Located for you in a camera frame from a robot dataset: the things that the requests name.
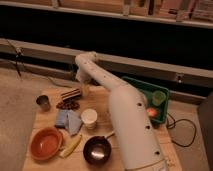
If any striped brown eraser block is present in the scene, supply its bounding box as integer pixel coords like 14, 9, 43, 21
61, 88, 81, 101

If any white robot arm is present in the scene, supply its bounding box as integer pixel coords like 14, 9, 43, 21
75, 52, 169, 171

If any dark brown bowl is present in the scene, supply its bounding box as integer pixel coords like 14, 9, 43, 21
83, 136, 111, 165

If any red bowl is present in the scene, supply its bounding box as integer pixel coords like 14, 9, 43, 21
30, 127, 63, 161

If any brown grape bunch toy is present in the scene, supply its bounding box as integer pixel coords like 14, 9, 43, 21
56, 101, 80, 110

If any white paper cup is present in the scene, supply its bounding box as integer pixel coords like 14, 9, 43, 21
81, 109, 98, 129

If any blue cloth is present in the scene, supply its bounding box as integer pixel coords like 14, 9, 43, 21
55, 109, 82, 136

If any metal cup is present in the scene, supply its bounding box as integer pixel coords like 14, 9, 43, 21
36, 95, 51, 112

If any wooden board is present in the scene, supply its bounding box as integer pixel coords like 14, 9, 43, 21
23, 86, 182, 171

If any yellow banana toy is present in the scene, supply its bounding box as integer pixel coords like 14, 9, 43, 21
59, 135, 82, 158

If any green plastic tray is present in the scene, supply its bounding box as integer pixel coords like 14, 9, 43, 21
122, 76, 170, 124

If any orange fruit toy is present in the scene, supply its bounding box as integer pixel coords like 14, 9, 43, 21
146, 107, 157, 118

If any green cup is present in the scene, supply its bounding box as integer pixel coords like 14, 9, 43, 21
152, 91, 166, 106

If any green handled dish brush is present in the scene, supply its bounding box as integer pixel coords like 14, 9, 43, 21
104, 131, 115, 139

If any black cable left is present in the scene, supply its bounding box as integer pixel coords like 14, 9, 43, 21
0, 33, 73, 89

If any black cable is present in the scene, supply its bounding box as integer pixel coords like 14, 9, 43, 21
165, 113, 198, 148
0, 33, 73, 89

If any black cable right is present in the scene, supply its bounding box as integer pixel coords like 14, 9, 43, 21
165, 113, 198, 148

